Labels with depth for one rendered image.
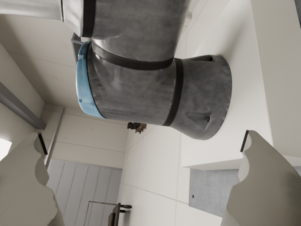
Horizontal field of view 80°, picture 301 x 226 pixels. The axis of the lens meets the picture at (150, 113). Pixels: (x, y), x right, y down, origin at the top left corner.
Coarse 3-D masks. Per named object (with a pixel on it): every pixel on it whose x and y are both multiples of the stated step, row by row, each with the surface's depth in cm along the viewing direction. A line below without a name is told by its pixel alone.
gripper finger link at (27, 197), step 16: (32, 144) 10; (16, 160) 9; (32, 160) 9; (0, 176) 8; (16, 176) 8; (32, 176) 8; (48, 176) 10; (0, 192) 7; (16, 192) 7; (32, 192) 7; (48, 192) 7; (0, 208) 7; (16, 208) 7; (32, 208) 7; (48, 208) 7; (0, 224) 6; (16, 224) 6; (32, 224) 6; (48, 224) 6
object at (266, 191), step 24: (264, 144) 10; (240, 168) 10; (264, 168) 8; (288, 168) 8; (240, 192) 7; (264, 192) 7; (288, 192) 7; (240, 216) 6; (264, 216) 6; (288, 216) 6
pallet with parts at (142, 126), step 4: (128, 124) 494; (132, 124) 496; (136, 124) 453; (140, 124) 456; (144, 124) 450; (128, 128) 497; (132, 128) 497; (136, 128) 498; (140, 128) 454; (136, 132) 508; (140, 132) 510
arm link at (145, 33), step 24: (0, 0) 20; (24, 0) 20; (48, 0) 21; (72, 0) 20; (96, 0) 20; (120, 0) 21; (144, 0) 22; (168, 0) 23; (72, 24) 23; (96, 24) 23; (120, 24) 23; (144, 24) 24; (168, 24) 25; (120, 48) 26; (144, 48) 26; (168, 48) 28
